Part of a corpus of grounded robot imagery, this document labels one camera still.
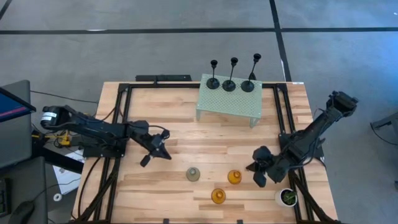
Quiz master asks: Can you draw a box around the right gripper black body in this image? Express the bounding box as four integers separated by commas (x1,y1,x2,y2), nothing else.
252,145,292,189

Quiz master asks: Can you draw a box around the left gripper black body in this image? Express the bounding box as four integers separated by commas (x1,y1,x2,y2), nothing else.
139,128,171,168

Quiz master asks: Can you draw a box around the amber ribbed glass candle holder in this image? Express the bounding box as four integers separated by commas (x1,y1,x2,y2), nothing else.
211,188,227,205
227,169,243,185

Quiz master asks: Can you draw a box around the clear ribbed glass candle holder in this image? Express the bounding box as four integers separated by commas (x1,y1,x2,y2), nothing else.
185,167,201,182

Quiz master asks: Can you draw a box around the tall black candlestick holder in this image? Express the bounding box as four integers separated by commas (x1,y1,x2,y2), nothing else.
241,53,262,93

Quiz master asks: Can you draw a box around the short black candlestick holder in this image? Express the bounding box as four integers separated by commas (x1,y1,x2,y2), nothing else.
206,59,221,90

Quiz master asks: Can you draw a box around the medium black candlestick holder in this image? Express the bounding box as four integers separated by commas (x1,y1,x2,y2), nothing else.
222,57,239,93

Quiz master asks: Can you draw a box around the white pot with green plant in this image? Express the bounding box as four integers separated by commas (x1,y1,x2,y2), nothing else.
274,187,299,208

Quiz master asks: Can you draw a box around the green perforated metal shelf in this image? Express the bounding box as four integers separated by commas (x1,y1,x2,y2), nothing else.
195,73,263,129

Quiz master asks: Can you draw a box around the yellow clamp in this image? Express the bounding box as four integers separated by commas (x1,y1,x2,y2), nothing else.
57,129,72,147

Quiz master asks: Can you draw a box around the white paper sheet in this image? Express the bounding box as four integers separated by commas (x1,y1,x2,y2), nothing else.
52,148,85,196

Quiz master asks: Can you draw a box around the dark grey furniture piece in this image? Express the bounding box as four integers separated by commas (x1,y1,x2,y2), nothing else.
369,112,398,138

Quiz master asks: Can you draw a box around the black desk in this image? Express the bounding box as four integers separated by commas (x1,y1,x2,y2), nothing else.
0,156,48,224

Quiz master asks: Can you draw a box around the grey cabinet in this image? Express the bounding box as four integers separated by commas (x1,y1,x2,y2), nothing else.
0,80,32,169

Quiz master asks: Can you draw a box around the monitor with blue screen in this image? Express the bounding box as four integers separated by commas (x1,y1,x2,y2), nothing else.
0,86,37,124

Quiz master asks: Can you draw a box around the black computer mouse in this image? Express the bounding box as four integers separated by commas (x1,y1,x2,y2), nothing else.
8,200,35,224

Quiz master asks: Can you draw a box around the black keyboard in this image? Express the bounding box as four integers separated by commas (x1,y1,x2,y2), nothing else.
0,179,9,218

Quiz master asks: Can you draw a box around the black cable bundle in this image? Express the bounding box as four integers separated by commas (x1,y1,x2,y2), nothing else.
287,170,337,223
74,157,122,223

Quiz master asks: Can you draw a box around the black aluminium table frame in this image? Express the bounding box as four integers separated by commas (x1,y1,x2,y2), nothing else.
93,82,338,224

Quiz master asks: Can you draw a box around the long black mounting bracket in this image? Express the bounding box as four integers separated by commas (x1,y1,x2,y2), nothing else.
136,74,192,82

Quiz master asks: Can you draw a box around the thin black floor cable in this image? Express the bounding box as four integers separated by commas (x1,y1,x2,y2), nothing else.
30,90,100,105

